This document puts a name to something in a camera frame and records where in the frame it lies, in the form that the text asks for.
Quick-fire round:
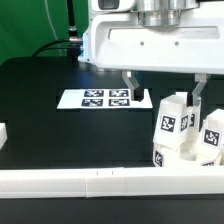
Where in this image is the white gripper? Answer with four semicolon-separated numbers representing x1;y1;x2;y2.
88;0;224;106

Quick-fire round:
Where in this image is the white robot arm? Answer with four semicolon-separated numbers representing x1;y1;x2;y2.
79;0;224;105

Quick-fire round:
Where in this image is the white front fence bar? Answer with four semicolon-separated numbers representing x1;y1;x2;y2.
0;166;224;199

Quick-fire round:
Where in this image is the white fence bar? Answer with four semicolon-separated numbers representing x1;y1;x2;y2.
0;123;7;150
0;166;224;199

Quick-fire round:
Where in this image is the white marker sheet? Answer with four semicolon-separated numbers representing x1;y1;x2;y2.
57;89;153;109

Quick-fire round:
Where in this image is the white left fence bar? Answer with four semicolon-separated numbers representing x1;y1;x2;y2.
0;123;7;150

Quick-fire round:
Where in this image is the black cable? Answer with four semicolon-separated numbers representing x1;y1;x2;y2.
31;0;84;58

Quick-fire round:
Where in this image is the white thin cable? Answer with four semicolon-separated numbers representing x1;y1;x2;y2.
44;0;63;57

